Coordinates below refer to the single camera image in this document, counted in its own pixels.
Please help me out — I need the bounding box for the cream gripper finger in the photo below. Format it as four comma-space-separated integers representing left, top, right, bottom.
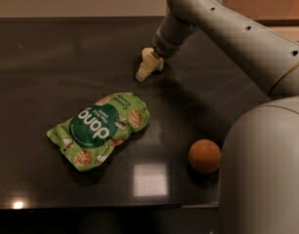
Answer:
135, 52, 164, 82

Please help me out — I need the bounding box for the yellow sponge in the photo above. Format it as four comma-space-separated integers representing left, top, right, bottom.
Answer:
141, 48, 164, 71

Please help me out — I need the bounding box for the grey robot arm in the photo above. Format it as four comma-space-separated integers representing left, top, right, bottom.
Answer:
136, 0, 299, 234

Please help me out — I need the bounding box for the green snack bag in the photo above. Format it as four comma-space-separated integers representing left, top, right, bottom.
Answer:
47, 93, 150, 172

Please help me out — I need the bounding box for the orange fruit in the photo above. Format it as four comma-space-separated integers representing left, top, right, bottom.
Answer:
188, 139, 221, 175

